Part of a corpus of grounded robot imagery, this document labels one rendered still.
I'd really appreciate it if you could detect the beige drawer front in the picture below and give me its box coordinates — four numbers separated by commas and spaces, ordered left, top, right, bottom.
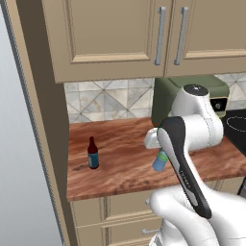
70, 190, 156, 228
76, 216, 165, 246

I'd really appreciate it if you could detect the grey cupboard door handle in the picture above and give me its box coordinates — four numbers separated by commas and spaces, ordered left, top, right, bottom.
173, 6, 189, 66
154, 6, 167, 66

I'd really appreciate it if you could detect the beige tall side panel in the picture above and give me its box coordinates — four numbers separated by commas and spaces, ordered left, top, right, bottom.
5, 0, 79, 246

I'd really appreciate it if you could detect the brown bottle with blue label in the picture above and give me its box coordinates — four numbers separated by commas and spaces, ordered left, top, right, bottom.
86, 135, 100, 170

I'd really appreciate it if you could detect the beige wall cupboard door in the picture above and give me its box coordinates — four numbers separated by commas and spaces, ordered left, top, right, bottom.
163, 0, 246, 78
41, 0, 174, 84

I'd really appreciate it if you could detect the black hob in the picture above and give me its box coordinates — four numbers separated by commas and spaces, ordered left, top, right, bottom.
222, 108, 246, 158

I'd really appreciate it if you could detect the black oven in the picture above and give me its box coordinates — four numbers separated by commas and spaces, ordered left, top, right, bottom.
236, 184, 246, 197

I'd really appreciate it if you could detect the green toaster oven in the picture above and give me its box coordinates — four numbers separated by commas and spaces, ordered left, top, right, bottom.
151, 74, 231, 128

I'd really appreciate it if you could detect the grey fridge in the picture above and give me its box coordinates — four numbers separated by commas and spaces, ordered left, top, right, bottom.
0, 0, 65, 246

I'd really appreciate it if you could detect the blue bottle with green band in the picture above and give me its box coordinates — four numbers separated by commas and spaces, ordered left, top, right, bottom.
152, 148, 169, 173

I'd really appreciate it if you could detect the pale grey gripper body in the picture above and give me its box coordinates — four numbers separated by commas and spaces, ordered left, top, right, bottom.
143, 127, 161, 150

